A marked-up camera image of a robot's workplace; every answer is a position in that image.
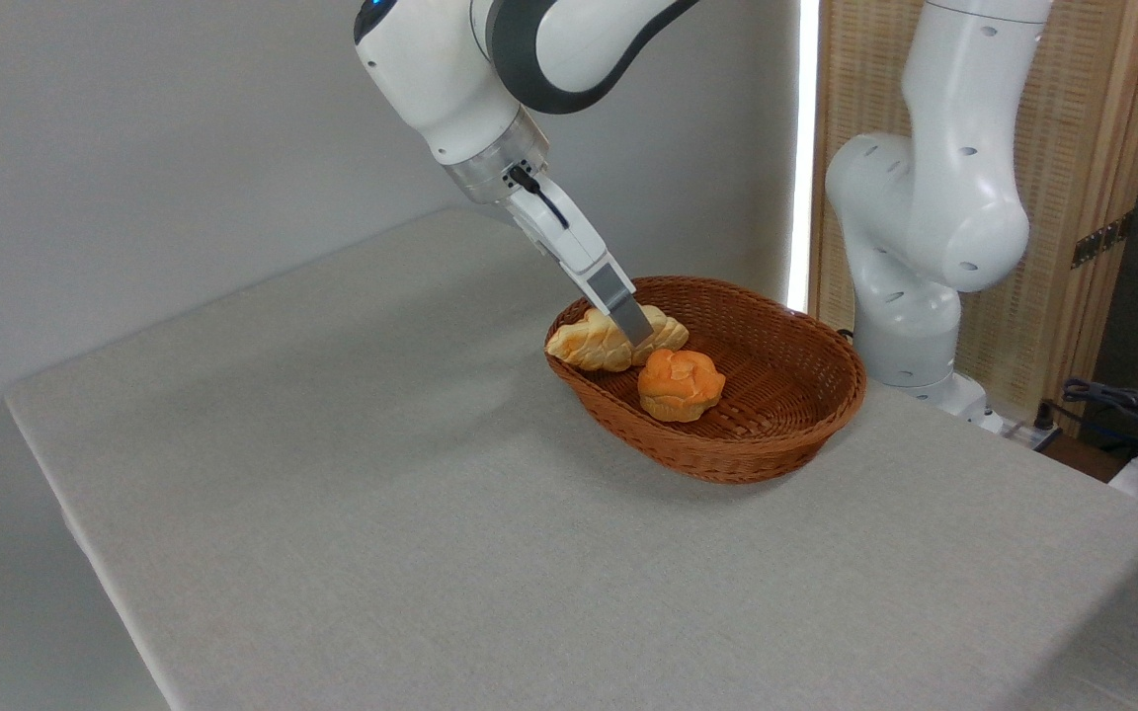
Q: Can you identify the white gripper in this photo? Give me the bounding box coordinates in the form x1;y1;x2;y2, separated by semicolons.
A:
505;170;656;349

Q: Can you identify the braided golden bread loaf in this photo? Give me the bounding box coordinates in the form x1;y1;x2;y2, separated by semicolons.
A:
544;303;691;374

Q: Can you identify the round orange bread roll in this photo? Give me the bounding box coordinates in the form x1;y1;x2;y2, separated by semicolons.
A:
637;347;728;424

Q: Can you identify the brown wicker oval basket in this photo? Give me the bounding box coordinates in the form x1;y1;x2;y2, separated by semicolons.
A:
543;275;868;486

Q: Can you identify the grey tablecloth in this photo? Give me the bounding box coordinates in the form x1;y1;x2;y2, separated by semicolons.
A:
3;207;1138;711

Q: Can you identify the metal screen hinge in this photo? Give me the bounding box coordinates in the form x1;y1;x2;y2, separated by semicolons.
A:
1071;211;1135;270

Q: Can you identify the wooden bamboo folding screen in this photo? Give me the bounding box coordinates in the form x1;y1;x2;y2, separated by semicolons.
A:
810;0;1138;437

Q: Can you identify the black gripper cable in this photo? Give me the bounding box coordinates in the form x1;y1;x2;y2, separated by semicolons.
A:
507;164;572;231

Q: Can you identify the dark blue cable bundle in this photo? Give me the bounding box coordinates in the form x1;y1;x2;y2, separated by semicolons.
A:
1041;377;1138;457

